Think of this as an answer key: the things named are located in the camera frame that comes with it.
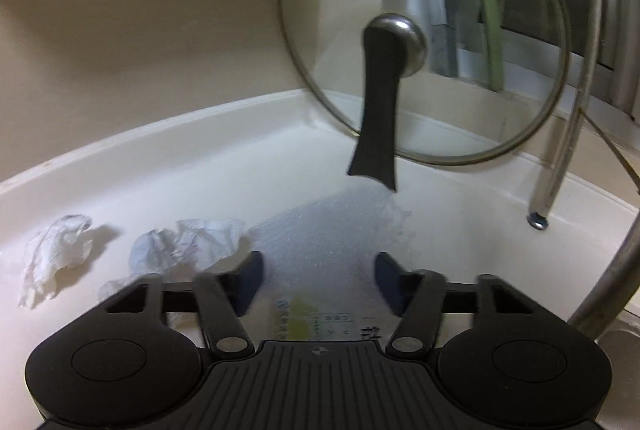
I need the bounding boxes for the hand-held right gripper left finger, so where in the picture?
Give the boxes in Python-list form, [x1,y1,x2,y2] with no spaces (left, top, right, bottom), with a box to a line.
[102,251,265,357]

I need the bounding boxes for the crumpled white tissue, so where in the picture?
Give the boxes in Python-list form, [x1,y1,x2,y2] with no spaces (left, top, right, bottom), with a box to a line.
[19,214,94,309]
[99,217,247,293]

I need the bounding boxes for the glass pot lid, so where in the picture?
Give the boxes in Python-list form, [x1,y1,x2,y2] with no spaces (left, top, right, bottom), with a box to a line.
[277,0,573,193]

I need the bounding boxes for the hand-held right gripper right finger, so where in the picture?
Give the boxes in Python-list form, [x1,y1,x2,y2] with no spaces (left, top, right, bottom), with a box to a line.
[375,251,538,357]

